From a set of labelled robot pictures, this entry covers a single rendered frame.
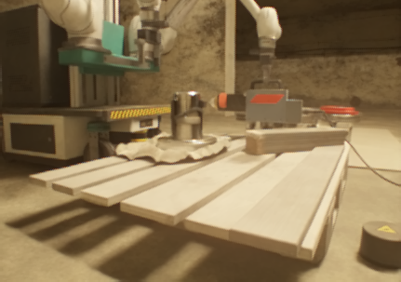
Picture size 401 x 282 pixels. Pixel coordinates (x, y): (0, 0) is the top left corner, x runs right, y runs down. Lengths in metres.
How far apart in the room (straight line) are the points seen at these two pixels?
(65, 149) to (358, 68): 9.36
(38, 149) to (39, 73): 0.38
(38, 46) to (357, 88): 9.29
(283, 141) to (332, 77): 8.93
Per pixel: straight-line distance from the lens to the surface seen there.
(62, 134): 1.45
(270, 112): 1.53
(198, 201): 0.68
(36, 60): 1.68
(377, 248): 0.78
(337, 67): 10.13
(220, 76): 5.29
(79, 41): 1.42
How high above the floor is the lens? 0.38
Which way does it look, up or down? 7 degrees down
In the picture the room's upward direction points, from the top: straight up
